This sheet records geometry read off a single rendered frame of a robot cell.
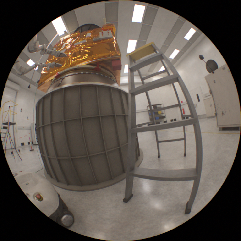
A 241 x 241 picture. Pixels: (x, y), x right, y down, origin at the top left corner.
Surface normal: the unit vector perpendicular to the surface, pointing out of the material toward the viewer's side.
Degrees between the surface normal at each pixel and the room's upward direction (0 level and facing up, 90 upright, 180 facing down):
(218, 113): 90
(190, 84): 90
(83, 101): 90
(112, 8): 180
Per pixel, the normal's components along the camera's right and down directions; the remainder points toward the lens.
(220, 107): -0.99, 0.16
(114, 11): 0.17, 0.98
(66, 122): 0.24, -0.11
